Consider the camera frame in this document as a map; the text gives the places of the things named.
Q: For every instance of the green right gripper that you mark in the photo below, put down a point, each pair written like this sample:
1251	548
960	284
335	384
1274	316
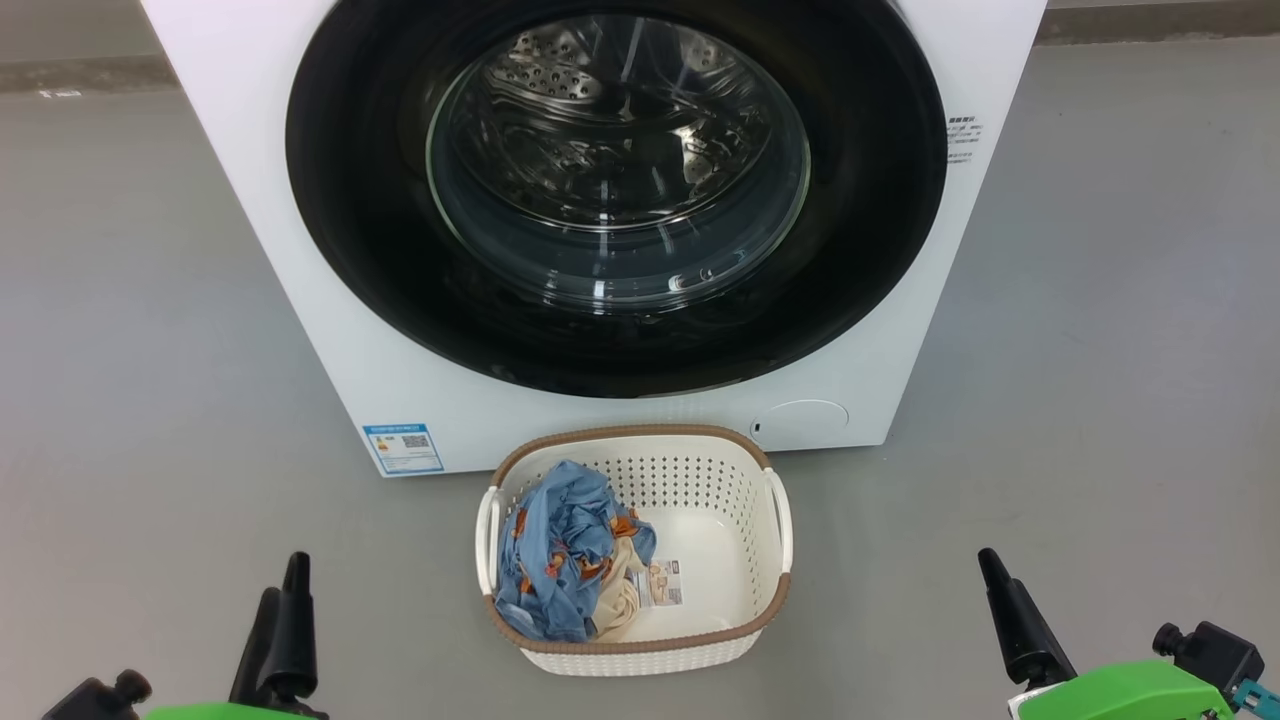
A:
1130	695

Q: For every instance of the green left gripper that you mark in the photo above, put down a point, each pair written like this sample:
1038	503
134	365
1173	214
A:
230	712

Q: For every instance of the blue orange patterned garment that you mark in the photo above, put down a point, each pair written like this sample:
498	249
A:
560	520

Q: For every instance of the plain cream garment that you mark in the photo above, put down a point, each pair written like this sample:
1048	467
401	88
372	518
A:
620	600

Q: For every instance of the dark round washing machine door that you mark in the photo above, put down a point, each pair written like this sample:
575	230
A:
380	250

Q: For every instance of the white front-load washing machine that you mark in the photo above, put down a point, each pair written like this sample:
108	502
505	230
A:
300	250

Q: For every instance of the blue energy label sticker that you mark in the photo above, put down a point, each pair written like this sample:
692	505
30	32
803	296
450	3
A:
403	449

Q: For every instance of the cream perforated basket brown rim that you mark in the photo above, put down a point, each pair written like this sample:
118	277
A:
720	590

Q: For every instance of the paper product label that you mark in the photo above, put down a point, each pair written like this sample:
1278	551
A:
662	585

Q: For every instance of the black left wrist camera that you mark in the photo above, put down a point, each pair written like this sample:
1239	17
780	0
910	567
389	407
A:
95	700

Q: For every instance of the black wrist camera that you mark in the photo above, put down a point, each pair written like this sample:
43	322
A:
95	700
1215	655

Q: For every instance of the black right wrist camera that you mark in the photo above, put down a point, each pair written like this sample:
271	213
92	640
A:
1215	655

